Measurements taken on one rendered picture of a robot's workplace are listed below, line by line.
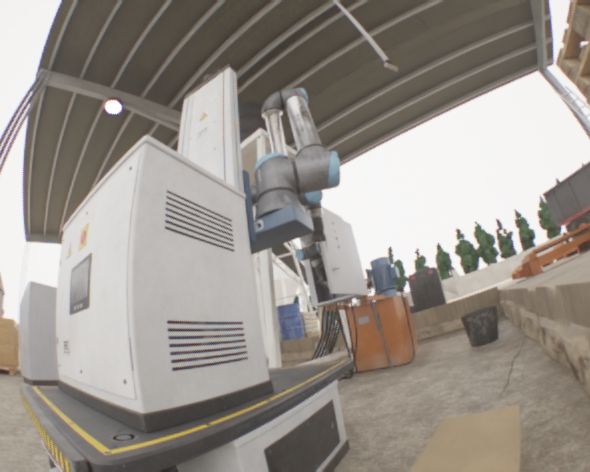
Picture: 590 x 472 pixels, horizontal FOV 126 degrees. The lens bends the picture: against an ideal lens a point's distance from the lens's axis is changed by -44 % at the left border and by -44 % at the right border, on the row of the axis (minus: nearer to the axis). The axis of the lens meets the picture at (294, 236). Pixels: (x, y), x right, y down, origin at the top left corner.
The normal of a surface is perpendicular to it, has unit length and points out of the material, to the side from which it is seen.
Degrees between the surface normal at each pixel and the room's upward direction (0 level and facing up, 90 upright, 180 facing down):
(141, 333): 90
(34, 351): 90
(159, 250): 90
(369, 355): 90
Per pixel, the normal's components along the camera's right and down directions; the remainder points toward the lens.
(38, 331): 0.94, -0.26
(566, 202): -0.94, 0.04
